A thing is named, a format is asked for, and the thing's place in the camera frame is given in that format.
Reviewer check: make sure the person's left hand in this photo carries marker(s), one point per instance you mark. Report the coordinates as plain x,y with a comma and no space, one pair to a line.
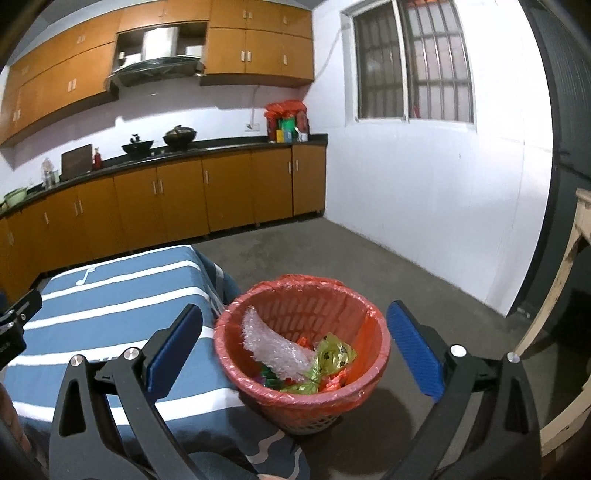
11,419

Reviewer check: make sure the barred window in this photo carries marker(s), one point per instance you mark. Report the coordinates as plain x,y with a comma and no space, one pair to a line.
409,62

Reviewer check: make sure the red bottle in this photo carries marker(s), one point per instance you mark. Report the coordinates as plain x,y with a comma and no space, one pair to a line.
97,159

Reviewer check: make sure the orange upper kitchen cabinets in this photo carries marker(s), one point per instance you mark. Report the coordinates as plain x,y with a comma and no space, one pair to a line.
221,42

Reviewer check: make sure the green basin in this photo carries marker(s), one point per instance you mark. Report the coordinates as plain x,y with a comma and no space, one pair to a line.
15,197

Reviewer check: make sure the red bag with groceries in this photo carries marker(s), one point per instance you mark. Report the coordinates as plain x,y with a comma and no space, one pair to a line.
287,122

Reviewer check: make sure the wooden frame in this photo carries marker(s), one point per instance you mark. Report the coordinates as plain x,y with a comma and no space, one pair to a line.
557,435

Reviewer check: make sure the orange lower kitchen cabinets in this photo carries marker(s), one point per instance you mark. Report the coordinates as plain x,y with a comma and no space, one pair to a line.
130,206

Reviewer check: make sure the black lidded wok right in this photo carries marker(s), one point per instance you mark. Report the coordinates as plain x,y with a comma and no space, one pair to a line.
179,137

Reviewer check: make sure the clear jar on counter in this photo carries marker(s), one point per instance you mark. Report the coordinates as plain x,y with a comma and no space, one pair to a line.
50,175

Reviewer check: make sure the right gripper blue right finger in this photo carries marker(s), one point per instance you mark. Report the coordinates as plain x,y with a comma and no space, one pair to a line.
421,347

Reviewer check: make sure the red lined trash basket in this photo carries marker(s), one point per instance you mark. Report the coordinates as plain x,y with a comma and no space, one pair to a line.
348,334

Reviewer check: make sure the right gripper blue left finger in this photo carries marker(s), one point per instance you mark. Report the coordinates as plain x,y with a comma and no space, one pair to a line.
167,350

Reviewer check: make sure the black wok left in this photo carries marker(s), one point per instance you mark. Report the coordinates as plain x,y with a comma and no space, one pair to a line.
137,146

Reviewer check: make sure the steel range hood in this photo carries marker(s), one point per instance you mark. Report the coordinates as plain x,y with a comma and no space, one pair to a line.
156,53

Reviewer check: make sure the orange kitchen cabinets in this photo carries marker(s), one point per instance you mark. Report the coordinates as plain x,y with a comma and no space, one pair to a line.
130,206
221,42

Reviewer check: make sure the green paw print bag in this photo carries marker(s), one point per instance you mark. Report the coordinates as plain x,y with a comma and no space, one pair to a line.
328,362

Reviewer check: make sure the blue white striped tablecloth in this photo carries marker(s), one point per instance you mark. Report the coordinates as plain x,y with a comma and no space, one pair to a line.
100,310

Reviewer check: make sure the dark green plastic bag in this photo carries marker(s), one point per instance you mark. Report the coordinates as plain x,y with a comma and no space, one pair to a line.
269,379

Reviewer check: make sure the brown cutting board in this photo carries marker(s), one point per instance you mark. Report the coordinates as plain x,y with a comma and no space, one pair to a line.
76,162

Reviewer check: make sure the clear bubble wrap sheet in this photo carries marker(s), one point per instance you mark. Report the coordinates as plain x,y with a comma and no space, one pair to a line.
287,359

